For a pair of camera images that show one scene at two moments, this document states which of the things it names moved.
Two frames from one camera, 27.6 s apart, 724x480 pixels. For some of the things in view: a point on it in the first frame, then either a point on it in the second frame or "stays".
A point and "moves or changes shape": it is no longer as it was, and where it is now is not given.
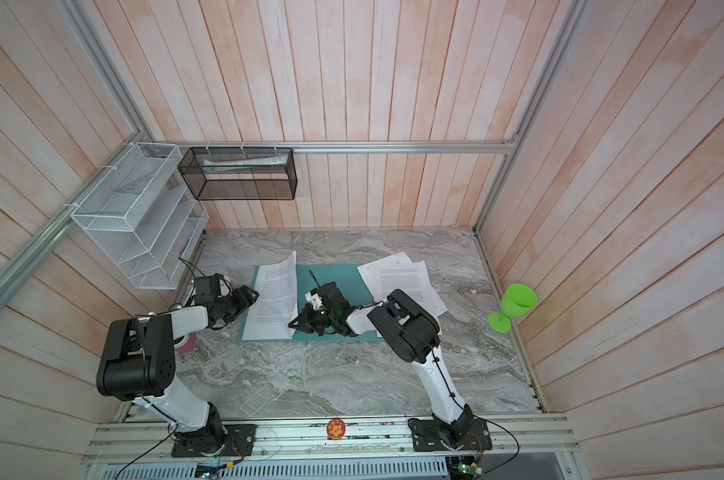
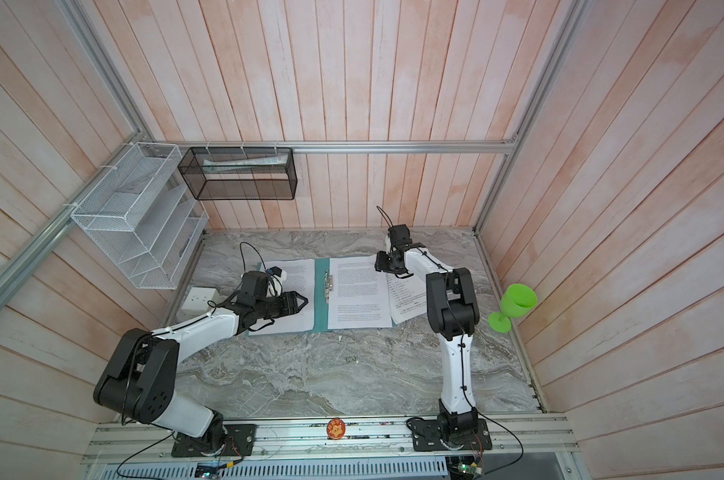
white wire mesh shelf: (142, 219) stays
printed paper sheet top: (274, 304) moves or changes shape
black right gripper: (307, 325) to (381, 265)
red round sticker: (336, 429) stays
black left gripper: (245, 300) to (291, 305)
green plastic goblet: (516, 301) stays
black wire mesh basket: (240, 173) stays
